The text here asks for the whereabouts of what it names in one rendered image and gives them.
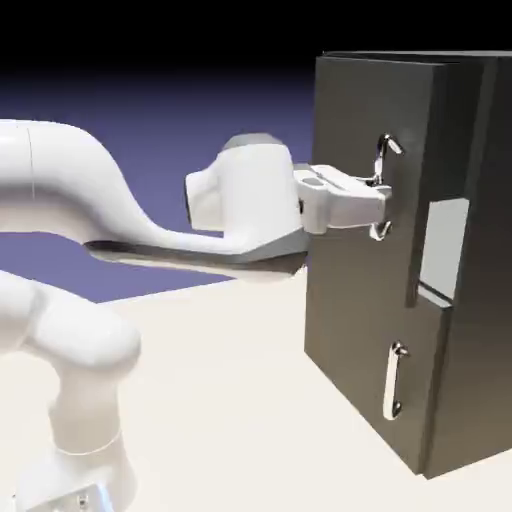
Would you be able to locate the dark grey cabinet door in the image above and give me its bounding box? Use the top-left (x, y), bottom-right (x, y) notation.
top-left (306, 55), bottom-right (448, 310)
top-left (302, 234), bottom-right (456, 480)

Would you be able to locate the straight silver door handle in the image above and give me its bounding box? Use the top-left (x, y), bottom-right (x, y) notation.
top-left (381, 340), bottom-right (410, 422)

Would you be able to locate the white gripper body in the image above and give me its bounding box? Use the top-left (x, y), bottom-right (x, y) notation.
top-left (315, 164), bottom-right (386, 231)

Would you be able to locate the curved silver door handle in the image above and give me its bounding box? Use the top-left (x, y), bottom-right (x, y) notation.
top-left (366, 132), bottom-right (406, 242)

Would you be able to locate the dark grey cabinet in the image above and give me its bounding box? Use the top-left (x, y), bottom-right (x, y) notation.
top-left (302, 50), bottom-right (512, 481)

